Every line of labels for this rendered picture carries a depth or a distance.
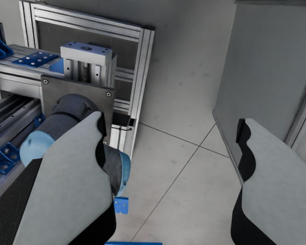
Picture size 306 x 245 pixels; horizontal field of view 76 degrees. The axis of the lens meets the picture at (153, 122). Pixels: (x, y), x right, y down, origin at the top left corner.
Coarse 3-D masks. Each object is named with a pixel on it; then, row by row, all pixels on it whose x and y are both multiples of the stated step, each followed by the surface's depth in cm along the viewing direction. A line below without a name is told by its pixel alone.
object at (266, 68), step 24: (240, 0) 123; (240, 24) 121; (264, 24) 92; (288, 24) 74; (240, 48) 119; (264, 48) 91; (288, 48) 73; (240, 72) 117; (264, 72) 90; (288, 72) 73; (240, 96) 116; (264, 96) 89; (288, 96) 72; (264, 120) 88; (288, 120) 71
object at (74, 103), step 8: (64, 96) 59; (72, 96) 59; (80, 96) 60; (56, 104) 60; (64, 104) 57; (72, 104) 57; (80, 104) 58; (88, 104) 60; (56, 112) 54; (64, 112) 54; (72, 112) 55; (80, 112) 57; (88, 112) 60; (80, 120) 55
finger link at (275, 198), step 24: (240, 120) 12; (240, 144) 11; (264, 144) 9; (240, 168) 9; (264, 168) 8; (288, 168) 8; (240, 192) 7; (264, 192) 7; (288, 192) 7; (240, 216) 6; (264, 216) 6; (288, 216) 6; (240, 240) 6; (264, 240) 6; (288, 240) 5
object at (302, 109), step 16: (256, 0) 100; (272, 0) 85; (288, 0) 74; (304, 0) 65; (304, 96) 63; (304, 112) 63; (288, 128) 70; (224, 144) 139; (288, 144) 70; (240, 176) 109
